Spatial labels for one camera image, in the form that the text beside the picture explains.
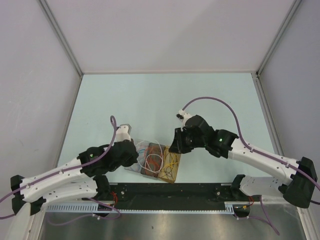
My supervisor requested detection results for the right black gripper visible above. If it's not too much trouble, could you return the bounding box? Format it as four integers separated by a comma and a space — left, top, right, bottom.
168, 127, 206, 155

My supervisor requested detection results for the pink thin cable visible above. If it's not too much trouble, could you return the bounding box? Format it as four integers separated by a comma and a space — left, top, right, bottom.
132, 147, 148, 172

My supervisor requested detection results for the white thin cable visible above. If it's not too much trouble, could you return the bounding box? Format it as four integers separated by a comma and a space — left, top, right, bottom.
136, 138, 166, 175

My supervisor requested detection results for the orange thin cable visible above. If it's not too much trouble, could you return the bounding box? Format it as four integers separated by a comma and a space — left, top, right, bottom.
144, 147, 163, 176

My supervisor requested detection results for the yellow thin cable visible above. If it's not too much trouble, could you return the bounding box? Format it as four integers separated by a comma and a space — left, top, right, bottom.
161, 151, 181, 173

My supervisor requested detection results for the brown thin cable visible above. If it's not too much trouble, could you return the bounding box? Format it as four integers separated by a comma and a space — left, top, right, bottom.
159, 152, 181, 180

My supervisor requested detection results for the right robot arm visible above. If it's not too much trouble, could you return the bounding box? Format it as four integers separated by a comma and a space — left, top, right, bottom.
169, 110, 318, 209

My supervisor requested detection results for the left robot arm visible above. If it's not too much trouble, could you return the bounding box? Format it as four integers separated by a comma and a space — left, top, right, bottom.
10, 140, 139, 216

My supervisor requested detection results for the clear plastic bin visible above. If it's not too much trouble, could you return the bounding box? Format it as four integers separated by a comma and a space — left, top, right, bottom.
124, 138, 150, 173

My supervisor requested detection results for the dark grey plastic bin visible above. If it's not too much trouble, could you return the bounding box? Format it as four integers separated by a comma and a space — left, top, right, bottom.
141, 142, 165, 179

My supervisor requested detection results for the amber plastic bin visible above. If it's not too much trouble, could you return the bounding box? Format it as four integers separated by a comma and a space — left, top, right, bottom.
157, 146, 181, 184

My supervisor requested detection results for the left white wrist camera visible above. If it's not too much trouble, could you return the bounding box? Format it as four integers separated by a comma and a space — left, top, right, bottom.
115, 124, 132, 142

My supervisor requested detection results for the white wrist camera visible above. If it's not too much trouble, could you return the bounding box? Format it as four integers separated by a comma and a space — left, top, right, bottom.
176, 109, 193, 128
115, 124, 132, 142

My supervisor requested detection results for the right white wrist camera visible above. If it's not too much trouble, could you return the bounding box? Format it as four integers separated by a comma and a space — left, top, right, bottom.
176, 109, 193, 128

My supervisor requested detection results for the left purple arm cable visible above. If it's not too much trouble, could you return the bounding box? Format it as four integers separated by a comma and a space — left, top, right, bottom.
0, 115, 122, 226

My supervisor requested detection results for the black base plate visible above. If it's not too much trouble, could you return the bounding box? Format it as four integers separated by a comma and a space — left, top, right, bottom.
94, 183, 251, 211

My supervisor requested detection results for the white slotted cable duct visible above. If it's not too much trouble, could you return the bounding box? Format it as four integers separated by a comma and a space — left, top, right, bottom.
46, 201, 237, 215

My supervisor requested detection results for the right aluminium corner post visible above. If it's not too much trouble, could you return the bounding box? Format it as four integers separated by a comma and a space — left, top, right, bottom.
255, 0, 303, 78

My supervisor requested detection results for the aluminium corner post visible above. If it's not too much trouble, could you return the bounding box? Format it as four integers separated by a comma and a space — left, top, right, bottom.
36, 0, 84, 78
255, 0, 303, 78

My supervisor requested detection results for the left aluminium corner post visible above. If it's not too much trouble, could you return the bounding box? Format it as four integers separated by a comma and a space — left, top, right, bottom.
36, 0, 84, 78

